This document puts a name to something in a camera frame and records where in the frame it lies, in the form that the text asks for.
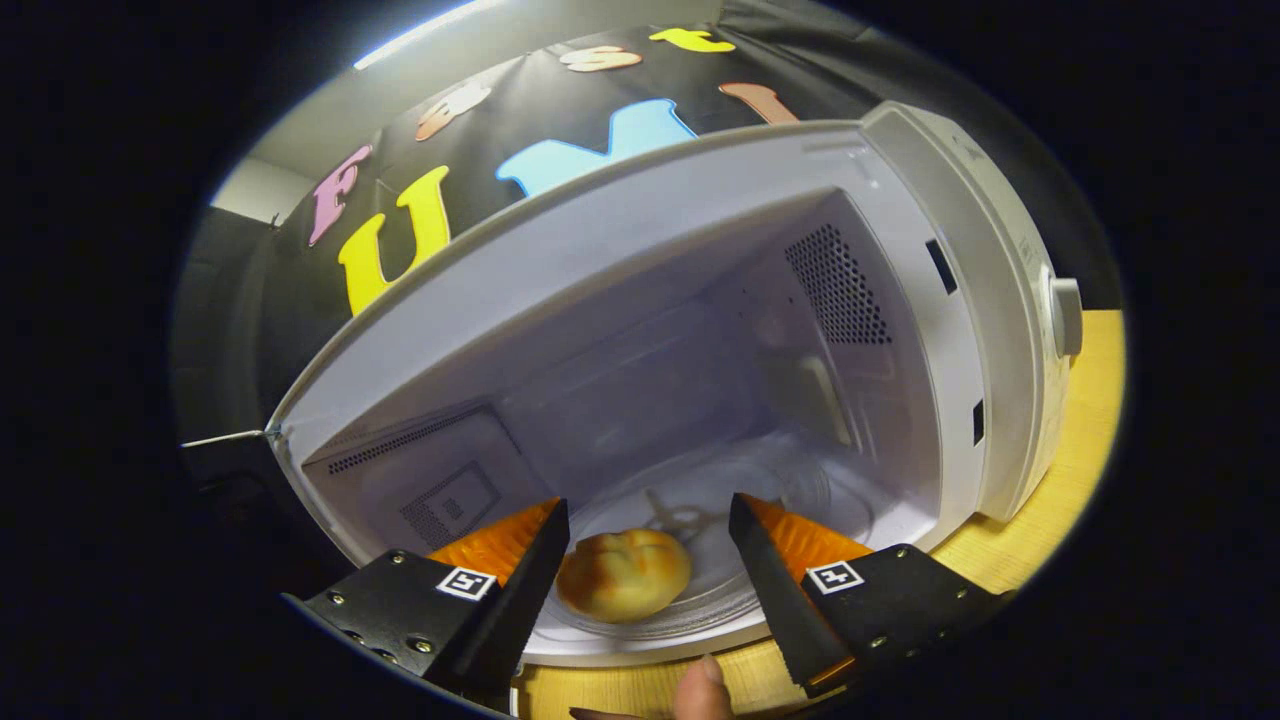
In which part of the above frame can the white microwave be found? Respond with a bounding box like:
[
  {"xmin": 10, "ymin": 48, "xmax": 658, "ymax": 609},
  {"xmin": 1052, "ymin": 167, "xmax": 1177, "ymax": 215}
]
[{"xmin": 265, "ymin": 100, "xmax": 1086, "ymax": 669}]

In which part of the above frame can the glass turntable plate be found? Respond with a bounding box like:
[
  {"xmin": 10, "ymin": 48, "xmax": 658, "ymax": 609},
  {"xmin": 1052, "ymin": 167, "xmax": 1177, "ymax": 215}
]
[{"xmin": 525, "ymin": 440, "xmax": 881, "ymax": 661}]

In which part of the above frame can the golden bread bun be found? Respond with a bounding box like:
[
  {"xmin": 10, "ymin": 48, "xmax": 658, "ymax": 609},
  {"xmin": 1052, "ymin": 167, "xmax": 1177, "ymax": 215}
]
[{"xmin": 555, "ymin": 528, "xmax": 693, "ymax": 624}]

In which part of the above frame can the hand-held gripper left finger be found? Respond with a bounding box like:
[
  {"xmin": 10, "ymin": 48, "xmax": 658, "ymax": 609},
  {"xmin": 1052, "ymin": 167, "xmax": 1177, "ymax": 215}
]
[{"xmin": 285, "ymin": 497, "xmax": 571, "ymax": 701}]

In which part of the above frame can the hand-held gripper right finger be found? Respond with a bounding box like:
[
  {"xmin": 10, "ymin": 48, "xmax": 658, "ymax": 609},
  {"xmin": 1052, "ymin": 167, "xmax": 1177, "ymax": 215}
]
[{"xmin": 728, "ymin": 492, "xmax": 1011, "ymax": 699}]

